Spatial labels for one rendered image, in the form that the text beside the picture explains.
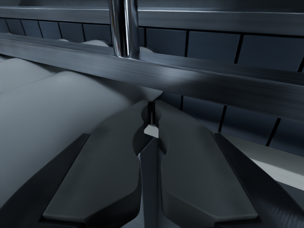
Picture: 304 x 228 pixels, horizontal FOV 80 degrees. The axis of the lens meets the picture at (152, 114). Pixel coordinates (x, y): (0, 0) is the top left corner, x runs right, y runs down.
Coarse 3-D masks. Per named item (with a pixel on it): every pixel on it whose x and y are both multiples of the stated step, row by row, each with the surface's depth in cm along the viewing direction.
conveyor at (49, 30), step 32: (0, 32) 28; (32, 32) 24; (64, 32) 21; (96, 32) 18; (160, 32) 15; (192, 32) 14; (256, 64) 13; (288, 64) 12; (160, 96) 18; (224, 128) 16; (256, 128) 15; (288, 128) 14
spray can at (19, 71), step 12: (12, 60) 12; (24, 60) 12; (0, 72) 11; (12, 72) 11; (24, 72) 12; (36, 72) 12; (48, 72) 13; (0, 84) 11; (12, 84) 11; (24, 84) 11
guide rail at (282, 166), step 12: (144, 132) 16; (156, 132) 16; (216, 132) 15; (240, 144) 13; (252, 144) 13; (252, 156) 12; (264, 156) 12; (276, 156) 12; (288, 156) 12; (300, 156) 12; (264, 168) 12; (276, 168) 12; (288, 168) 12; (300, 168) 12; (276, 180) 12; (288, 180) 12; (300, 180) 11
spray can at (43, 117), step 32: (0, 96) 8; (32, 96) 8; (64, 96) 9; (96, 96) 10; (128, 96) 12; (0, 128) 7; (32, 128) 7; (64, 128) 8; (0, 160) 6; (32, 160) 7; (0, 192) 6
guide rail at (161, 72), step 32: (64, 64) 10; (96, 64) 9; (128, 64) 8; (160, 64) 7; (192, 64) 7; (224, 64) 7; (192, 96) 7; (224, 96) 6; (256, 96) 6; (288, 96) 5
